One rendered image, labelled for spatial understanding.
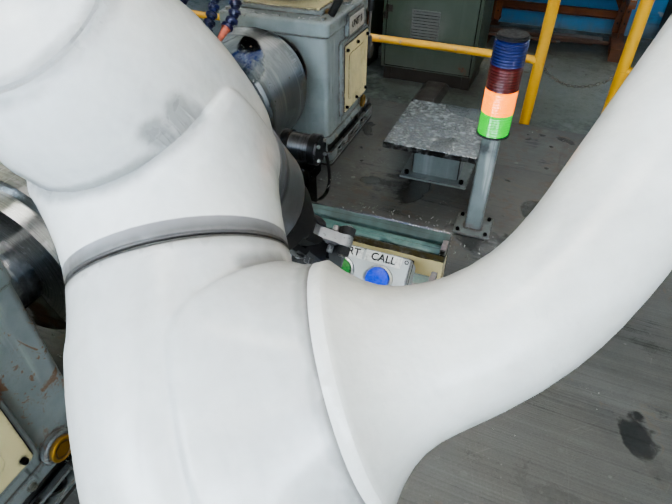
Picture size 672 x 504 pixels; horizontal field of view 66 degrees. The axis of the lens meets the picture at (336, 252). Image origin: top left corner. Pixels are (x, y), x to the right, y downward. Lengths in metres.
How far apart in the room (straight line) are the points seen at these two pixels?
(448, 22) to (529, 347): 3.79
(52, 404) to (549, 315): 0.65
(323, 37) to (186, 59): 1.05
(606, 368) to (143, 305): 0.86
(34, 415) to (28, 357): 0.08
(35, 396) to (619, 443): 0.79
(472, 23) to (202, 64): 3.72
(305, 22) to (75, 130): 1.09
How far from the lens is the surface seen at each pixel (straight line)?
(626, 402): 0.95
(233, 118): 0.23
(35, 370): 0.71
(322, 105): 1.32
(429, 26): 3.99
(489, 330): 0.19
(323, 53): 1.27
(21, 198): 0.73
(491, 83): 1.02
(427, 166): 1.34
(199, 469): 0.18
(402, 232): 0.95
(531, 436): 0.86
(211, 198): 0.21
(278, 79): 1.11
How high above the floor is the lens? 1.49
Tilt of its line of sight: 39 degrees down
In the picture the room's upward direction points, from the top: straight up
